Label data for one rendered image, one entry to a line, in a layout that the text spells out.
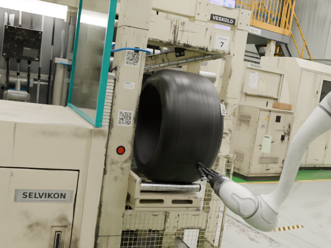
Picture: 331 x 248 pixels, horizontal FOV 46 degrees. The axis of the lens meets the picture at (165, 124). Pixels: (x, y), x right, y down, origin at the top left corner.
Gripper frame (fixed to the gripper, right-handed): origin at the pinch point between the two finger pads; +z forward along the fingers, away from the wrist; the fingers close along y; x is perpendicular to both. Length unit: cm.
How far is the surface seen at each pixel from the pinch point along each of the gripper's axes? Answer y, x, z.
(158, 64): 5, -40, 67
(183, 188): 0.6, 16.0, 12.1
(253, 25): -452, -116, 678
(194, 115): 6.4, -23.6, 4.8
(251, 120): -291, 54, 374
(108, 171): 38.4, 11.9, 20.5
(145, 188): 21.1, 16.4, 12.1
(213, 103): -4.2, -29.7, 8.7
